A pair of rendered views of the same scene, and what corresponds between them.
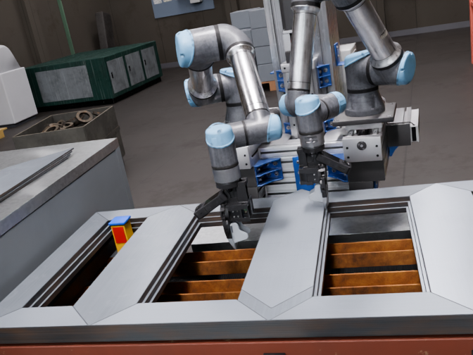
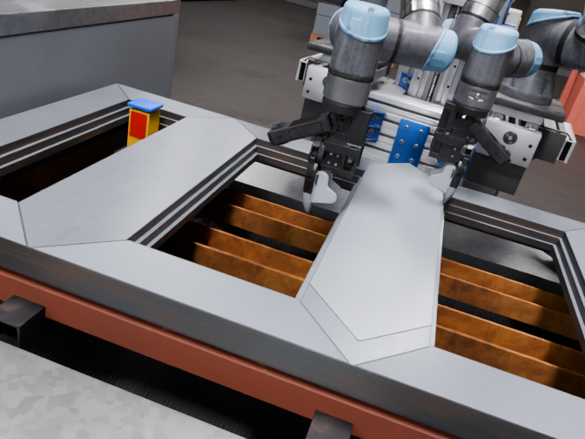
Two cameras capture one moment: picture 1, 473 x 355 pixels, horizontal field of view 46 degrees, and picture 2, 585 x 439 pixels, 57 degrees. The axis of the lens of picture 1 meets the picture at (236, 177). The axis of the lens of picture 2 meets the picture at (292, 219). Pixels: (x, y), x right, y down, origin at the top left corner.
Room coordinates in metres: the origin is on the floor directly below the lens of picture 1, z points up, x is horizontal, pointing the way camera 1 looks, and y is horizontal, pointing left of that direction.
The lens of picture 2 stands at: (0.57, 0.14, 1.29)
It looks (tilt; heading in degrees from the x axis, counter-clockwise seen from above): 27 degrees down; 355
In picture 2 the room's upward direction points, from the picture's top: 13 degrees clockwise
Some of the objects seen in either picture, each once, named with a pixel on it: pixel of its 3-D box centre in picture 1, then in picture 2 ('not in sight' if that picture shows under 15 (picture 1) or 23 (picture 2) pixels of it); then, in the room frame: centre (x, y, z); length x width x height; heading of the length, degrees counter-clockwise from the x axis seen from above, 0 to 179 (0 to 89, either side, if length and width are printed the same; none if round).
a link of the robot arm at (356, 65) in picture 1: (362, 68); (550, 35); (2.06, -0.54, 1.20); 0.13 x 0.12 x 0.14; 41
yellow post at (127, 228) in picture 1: (127, 248); (142, 147); (1.80, 0.42, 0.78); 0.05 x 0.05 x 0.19; 75
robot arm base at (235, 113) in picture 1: (241, 111); not in sight; (2.25, -0.07, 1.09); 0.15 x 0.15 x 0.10
